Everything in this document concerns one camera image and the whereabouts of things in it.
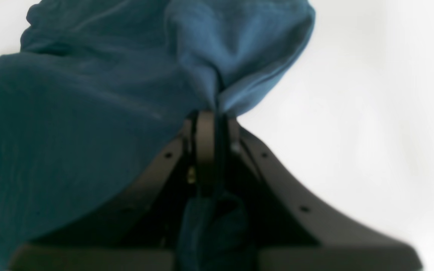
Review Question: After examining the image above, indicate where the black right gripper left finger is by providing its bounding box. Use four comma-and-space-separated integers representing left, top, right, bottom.
9, 111, 215, 271

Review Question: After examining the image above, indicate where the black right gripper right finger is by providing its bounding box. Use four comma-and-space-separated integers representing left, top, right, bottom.
227, 118, 422, 271

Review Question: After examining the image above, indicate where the dark blue T-shirt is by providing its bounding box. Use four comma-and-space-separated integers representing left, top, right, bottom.
0, 0, 315, 271

